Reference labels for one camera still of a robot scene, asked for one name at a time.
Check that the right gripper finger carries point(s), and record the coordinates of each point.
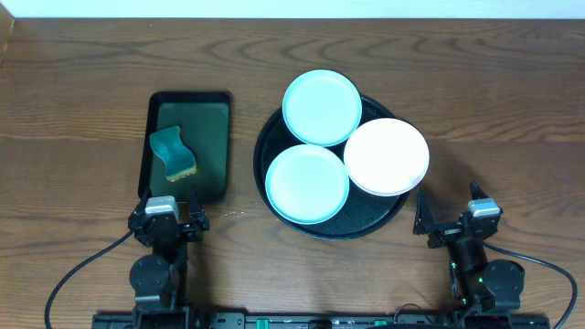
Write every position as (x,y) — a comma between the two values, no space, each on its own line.
(477,192)
(424,222)

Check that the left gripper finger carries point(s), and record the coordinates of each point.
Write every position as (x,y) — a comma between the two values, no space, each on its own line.
(194,206)
(140,208)

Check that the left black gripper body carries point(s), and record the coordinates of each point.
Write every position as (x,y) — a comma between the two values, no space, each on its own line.
(165,224)

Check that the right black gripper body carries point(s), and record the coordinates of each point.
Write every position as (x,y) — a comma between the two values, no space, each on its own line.
(455,230)

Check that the green yellow sponge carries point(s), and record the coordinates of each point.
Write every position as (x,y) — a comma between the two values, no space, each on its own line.
(178,159)

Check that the mint plate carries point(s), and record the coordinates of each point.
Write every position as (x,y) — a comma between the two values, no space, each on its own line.
(307,184)
(322,107)

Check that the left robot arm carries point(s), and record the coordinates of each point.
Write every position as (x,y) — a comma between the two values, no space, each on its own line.
(159,278)

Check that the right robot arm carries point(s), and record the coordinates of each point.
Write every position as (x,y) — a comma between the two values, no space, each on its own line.
(489,289)

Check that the black rectangular tray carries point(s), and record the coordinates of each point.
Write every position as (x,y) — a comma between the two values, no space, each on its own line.
(203,119)

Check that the white plate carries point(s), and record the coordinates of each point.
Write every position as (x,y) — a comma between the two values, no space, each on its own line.
(386,157)

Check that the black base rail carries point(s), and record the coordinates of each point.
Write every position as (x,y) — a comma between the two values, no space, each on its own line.
(279,321)

